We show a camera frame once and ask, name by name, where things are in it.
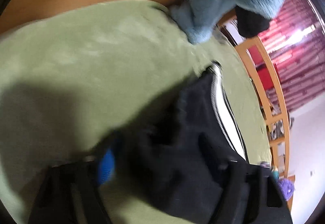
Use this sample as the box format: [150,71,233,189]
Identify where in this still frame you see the black fleece pants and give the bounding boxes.
[113,62,250,223]

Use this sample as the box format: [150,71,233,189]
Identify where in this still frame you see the purple plush toy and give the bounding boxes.
[278,178,295,201]

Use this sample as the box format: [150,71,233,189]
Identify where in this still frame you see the green plush bed blanket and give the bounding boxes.
[1,0,272,223]

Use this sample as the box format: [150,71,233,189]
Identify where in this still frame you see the red storage box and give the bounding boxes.
[248,46,274,90]

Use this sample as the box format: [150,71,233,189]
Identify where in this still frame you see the red patterned curtain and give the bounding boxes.
[259,0,324,112]

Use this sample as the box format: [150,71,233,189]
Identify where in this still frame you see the black hanging garment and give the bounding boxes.
[235,6,272,39]

